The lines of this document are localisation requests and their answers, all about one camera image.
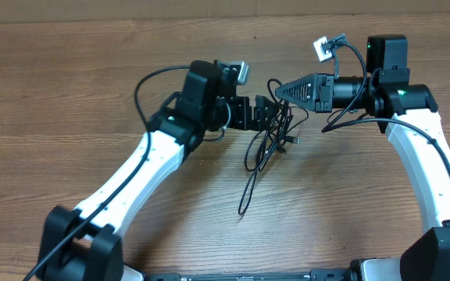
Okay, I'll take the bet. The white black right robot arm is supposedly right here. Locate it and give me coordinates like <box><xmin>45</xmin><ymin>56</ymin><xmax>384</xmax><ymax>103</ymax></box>
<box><xmin>275</xmin><ymin>34</ymin><xmax>450</xmax><ymax>280</ymax></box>

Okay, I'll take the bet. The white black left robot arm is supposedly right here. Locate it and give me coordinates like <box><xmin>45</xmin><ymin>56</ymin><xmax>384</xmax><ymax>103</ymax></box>
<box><xmin>25</xmin><ymin>60</ymin><xmax>276</xmax><ymax>281</ymax></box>

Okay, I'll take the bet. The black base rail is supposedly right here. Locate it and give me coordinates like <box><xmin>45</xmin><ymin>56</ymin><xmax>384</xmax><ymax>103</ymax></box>
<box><xmin>144</xmin><ymin>269</ymin><xmax>362</xmax><ymax>281</ymax></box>

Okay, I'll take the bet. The black USB-A cable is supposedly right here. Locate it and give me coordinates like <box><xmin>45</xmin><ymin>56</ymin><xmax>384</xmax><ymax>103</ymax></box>
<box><xmin>237</xmin><ymin>77</ymin><xmax>310</xmax><ymax>216</ymax></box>

